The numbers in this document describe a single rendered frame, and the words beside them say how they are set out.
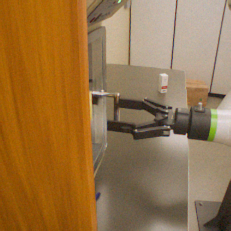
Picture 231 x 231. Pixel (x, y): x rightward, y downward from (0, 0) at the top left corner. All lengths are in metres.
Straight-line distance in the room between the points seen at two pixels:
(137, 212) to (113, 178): 0.15
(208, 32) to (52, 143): 3.27
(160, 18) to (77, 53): 3.21
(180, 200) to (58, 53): 0.57
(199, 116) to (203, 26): 2.89
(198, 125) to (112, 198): 0.32
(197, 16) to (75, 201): 3.22
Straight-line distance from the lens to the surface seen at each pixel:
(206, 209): 2.01
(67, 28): 0.29
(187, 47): 3.54
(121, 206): 0.71
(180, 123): 0.66
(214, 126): 0.67
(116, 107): 0.70
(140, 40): 3.56
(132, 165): 0.84
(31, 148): 0.40
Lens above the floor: 1.49
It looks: 30 degrees down
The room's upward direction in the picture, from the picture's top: straight up
